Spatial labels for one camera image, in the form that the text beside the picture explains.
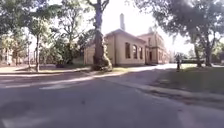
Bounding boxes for grey asphalt road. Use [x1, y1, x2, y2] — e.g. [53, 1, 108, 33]
[0, 63, 224, 128]

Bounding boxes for pale stone kerb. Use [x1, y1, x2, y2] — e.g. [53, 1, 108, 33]
[99, 75, 224, 103]

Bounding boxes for tan brick building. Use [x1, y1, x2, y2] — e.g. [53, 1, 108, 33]
[83, 13, 171, 68]

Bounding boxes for large leafy tree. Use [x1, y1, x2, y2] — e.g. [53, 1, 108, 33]
[131, 0, 224, 68]

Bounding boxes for group of leafy trees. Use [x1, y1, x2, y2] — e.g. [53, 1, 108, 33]
[0, 0, 96, 73]

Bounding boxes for dark post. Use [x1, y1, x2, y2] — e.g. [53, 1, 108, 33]
[175, 54, 182, 72]

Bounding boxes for grass lawn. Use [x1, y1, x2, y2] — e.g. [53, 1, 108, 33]
[151, 65, 224, 101]

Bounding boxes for shaded grass verge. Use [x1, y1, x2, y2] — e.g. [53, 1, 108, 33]
[0, 63, 133, 77]

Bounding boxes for thick-trunked tree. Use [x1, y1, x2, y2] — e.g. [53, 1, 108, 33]
[85, 0, 114, 72]

